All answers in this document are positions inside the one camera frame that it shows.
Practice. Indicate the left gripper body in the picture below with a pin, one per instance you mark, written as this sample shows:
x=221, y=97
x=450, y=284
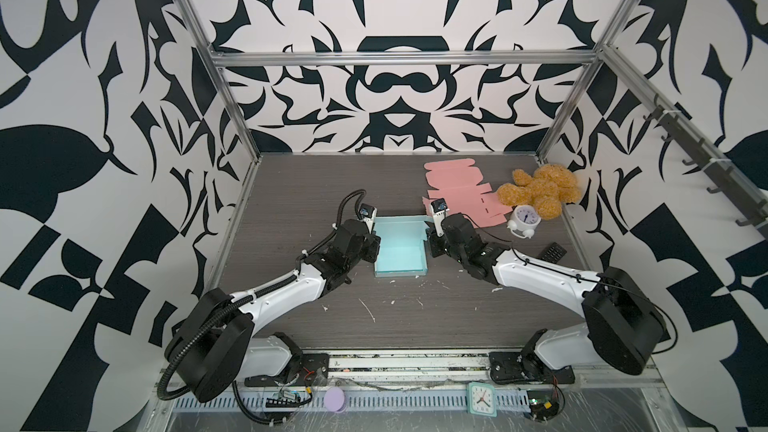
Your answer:
x=368, y=252

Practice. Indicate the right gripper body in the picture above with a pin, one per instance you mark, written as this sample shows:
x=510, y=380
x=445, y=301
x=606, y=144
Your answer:
x=438, y=246

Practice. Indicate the light blue paper box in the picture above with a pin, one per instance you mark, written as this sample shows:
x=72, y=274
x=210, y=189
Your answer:
x=402, y=247

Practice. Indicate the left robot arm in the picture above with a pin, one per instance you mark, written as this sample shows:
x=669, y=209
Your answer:
x=213, y=344

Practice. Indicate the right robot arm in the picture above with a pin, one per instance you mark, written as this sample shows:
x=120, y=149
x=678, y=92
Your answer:
x=621, y=327

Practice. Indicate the pink flat paper box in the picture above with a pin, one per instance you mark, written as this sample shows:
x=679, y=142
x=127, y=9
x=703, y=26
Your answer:
x=461, y=184

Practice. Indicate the white alarm clock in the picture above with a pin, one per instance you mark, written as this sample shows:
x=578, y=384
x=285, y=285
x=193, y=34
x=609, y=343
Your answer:
x=523, y=221

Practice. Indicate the black remote control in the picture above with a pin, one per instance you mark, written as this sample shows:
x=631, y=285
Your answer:
x=553, y=253

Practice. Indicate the brown teddy bear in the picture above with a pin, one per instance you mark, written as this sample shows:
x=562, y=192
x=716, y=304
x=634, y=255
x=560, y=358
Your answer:
x=547, y=190

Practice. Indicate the purple round lid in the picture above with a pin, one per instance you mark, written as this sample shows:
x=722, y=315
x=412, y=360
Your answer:
x=335, y=400

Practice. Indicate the green square clock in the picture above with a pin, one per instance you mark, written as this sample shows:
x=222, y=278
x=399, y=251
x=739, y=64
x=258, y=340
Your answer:
x=481, y=399

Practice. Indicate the left circuit board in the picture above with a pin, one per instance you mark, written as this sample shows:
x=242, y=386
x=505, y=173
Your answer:
x=289, y=399

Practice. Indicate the circuit board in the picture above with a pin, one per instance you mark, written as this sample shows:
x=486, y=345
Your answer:
x=289, y=399
x=544, y=405

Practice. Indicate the right circuit board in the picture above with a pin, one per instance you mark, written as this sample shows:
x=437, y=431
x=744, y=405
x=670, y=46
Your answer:
x=544, y=405

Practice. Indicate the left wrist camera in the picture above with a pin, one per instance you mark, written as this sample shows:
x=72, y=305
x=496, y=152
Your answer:
x=367, y=214

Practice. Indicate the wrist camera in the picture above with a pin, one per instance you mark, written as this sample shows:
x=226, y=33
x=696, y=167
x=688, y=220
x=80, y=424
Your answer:
x=367, y=214
x=438, y=210

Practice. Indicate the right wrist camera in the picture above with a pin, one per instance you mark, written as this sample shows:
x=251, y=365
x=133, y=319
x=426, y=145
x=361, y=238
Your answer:
x=438, y=210

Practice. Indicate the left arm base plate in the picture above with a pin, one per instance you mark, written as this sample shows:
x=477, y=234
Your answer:
x=297, y=369

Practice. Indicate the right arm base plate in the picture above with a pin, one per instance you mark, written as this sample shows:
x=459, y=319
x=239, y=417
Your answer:
x=507, y=368

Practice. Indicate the wall hook rail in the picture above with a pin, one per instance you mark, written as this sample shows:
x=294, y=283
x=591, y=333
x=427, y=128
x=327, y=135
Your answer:
x=701, y=155

